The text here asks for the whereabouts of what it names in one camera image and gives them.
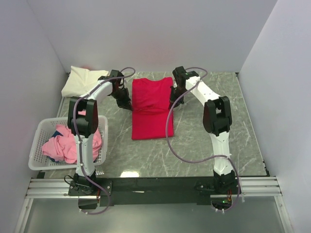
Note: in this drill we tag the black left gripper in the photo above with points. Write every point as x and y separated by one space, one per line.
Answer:
126 104

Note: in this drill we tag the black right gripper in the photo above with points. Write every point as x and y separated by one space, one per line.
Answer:
173 100

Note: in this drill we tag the red t shirt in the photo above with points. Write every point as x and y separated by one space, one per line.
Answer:
151 101

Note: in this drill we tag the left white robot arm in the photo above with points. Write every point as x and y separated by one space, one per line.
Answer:
83 122

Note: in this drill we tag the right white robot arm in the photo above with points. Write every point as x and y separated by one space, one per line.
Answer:
217 120

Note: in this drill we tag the folded cream t shirt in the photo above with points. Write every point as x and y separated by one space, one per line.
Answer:
81 81

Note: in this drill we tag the pink t shirt in basket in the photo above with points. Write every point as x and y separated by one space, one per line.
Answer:
61 148

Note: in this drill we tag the black base beam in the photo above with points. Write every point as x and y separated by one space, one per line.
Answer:
165 190

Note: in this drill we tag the white plastic basket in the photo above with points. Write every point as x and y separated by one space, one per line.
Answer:
45 130

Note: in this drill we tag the aluminium rail frame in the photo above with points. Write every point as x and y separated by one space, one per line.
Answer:
57 189

